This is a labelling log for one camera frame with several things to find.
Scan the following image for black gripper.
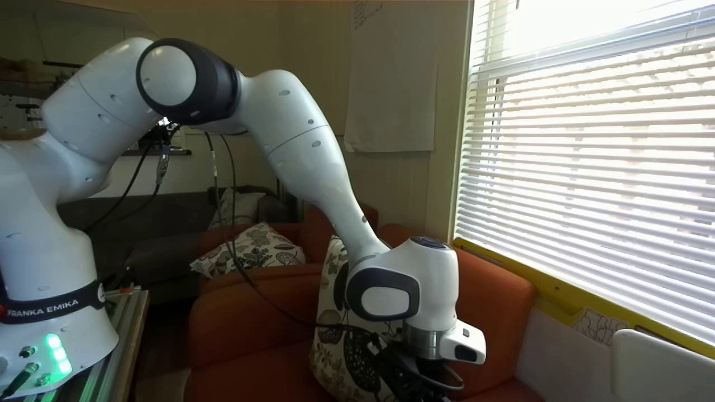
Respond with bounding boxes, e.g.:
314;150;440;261
387;353;467;402

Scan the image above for large floral white pillow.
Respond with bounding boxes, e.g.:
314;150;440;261
307;234;448;402

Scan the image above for white flat board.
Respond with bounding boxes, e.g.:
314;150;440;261
513;306;620;402

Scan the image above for yellow window sill strip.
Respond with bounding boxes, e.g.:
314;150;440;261
450;234;715;362

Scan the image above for small floral white pillow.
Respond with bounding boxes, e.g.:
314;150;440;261
187;221;307;278

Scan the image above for white plastic chair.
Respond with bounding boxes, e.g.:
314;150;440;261
609;326;715;402

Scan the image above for white window blinds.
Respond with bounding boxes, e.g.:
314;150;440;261
450;0;715;347

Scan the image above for robot stand table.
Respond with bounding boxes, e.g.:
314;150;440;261
43;283;152;402

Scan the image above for dark grey couch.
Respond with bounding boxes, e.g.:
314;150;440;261
57;188;227;301

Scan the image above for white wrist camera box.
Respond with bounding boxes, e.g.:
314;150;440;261
436;319;490;366

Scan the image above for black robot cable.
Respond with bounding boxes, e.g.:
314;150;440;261
78;121;464;398

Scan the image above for white sheet on wall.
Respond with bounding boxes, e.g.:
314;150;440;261
342;0;440;155

